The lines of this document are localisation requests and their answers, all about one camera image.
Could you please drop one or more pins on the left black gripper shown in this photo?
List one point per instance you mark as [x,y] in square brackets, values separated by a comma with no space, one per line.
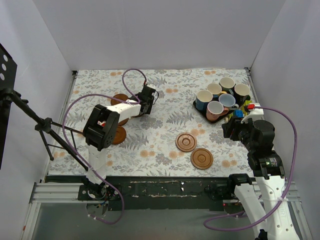
[149,100]

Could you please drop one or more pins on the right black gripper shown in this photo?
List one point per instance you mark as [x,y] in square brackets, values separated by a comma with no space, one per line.
[230,128]

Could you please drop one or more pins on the dark wooden coaster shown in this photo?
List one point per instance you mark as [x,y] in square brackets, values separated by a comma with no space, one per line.
[120,135]

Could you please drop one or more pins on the blue mug white inside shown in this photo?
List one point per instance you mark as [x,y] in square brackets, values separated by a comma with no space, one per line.
[203,98]

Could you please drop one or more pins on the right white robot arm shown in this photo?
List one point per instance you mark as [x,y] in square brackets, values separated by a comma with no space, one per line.
[269,215]

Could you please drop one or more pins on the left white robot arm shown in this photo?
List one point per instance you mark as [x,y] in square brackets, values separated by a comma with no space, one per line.
[101,127]

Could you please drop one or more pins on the blue toy block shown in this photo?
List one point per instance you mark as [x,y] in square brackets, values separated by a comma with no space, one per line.
[238,113]

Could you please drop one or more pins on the pink floral mug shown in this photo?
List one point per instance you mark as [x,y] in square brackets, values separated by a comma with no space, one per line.
[215,110]

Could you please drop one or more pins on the yellow green toy block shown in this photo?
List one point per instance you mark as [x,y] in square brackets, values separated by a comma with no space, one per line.
[247,102]

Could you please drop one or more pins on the light blue mug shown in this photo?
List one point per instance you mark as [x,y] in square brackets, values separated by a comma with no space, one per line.
[228,101]

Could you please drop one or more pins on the black tray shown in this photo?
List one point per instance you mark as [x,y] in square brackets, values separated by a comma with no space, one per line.
[229,114]

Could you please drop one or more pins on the black mug white inside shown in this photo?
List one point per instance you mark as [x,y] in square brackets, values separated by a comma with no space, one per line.
[241,91]

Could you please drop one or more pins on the cream mug back left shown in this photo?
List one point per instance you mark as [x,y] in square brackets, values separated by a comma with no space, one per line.
[214,88]

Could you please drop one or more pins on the green mug back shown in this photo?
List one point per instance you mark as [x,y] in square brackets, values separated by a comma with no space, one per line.
[227,83]

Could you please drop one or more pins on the floral table mat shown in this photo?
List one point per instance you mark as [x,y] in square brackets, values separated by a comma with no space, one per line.
[149,148]

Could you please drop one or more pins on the black tripod stand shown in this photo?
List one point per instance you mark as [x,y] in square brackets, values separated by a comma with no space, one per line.
[44,126]

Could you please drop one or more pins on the black perforated panel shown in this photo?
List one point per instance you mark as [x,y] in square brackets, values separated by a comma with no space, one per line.
[8,70]

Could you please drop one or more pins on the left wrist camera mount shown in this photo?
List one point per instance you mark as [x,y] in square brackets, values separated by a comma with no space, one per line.
[151,91]

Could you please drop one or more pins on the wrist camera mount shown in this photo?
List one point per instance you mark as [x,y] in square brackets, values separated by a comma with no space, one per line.
[151,91]
[254,112]

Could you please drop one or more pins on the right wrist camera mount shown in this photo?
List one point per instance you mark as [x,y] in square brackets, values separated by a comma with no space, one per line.
[254,112]

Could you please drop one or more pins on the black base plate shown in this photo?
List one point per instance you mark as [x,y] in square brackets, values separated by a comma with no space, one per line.
[161,193]

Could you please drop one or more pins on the aluminium frame rail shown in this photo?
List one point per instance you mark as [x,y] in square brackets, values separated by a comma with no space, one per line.
[51,193]

